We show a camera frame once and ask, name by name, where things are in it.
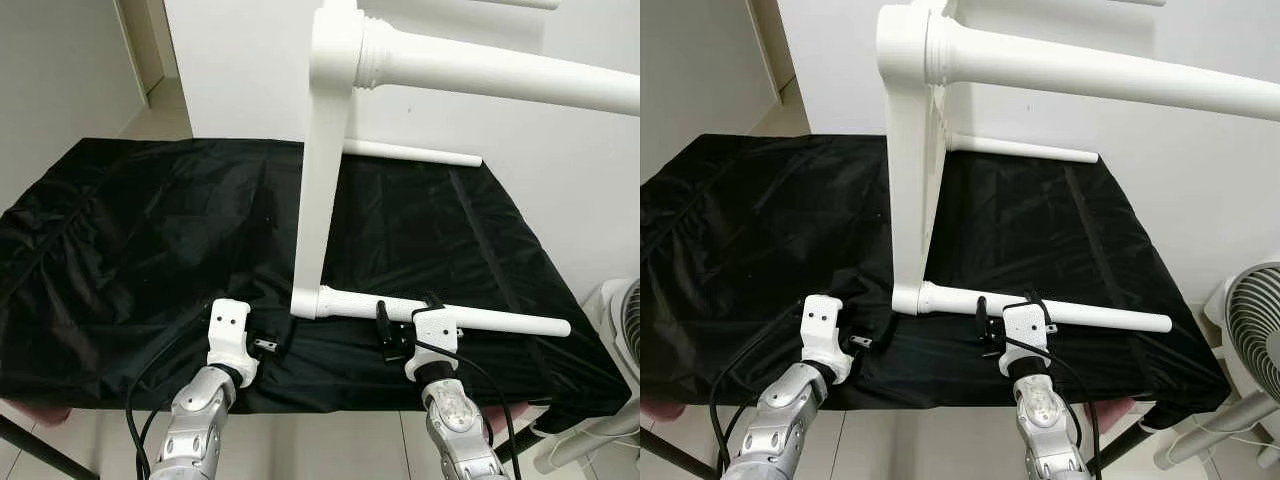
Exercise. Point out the black metal table leg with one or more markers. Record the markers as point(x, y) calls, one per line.
point(1120, 447)
point(520, 450)
point(45, 450)
point(690, 462)

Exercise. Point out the white plastic table leg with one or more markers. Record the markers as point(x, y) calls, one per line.
point(950, 298)
point(1100, 75)
point(500, 72)
point(350, 303)
point(1030, 148)
point(520, 3)
point(1150, 2)
point(420, 153)

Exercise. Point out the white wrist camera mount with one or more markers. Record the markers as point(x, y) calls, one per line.
point(228, 325)
point(822, 320)
point(435, 325)
point(1025, 320)

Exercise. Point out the grey metal tube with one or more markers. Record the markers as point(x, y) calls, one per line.
point(1215, 430)
point(590, 435)

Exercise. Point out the red table edge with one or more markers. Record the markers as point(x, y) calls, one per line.
point(35, 412)

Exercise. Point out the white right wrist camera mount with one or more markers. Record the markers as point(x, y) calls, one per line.
point(435, 325)
point(1025, 320)

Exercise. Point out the white floor fan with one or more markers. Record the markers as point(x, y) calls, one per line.
point(625, 320)
point(1255, 320)

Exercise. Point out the black table cloth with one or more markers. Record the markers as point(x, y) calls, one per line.
point(760, 250)
point(150, 250)

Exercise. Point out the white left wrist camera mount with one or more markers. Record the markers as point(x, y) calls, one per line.
point(822, 320)
point(228, 325)

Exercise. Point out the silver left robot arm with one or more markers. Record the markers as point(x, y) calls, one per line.
point(195, 420)
point(785, 420)

